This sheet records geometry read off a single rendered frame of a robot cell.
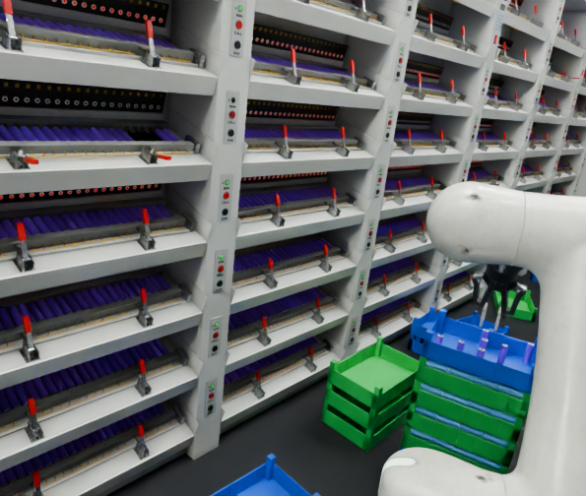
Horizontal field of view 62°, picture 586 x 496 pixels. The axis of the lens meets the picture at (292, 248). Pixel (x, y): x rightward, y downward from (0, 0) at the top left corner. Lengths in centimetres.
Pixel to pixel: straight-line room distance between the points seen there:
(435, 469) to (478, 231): 33
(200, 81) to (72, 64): 29
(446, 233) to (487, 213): 6
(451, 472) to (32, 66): 92
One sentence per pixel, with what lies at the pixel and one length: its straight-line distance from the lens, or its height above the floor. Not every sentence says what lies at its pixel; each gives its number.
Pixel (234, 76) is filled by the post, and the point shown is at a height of 110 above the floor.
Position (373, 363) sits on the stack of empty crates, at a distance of 187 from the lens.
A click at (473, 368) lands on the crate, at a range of 148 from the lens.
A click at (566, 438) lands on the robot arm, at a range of 75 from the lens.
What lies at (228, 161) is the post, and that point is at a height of 89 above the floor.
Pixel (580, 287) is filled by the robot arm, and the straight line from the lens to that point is 75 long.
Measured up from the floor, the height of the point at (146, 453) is 10.
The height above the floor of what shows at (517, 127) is 101.
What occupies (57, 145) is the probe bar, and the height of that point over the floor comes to 93.
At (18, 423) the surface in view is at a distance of 132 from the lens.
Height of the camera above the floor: 110
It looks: 18 degrees down
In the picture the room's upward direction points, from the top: 7 degrees clockwise
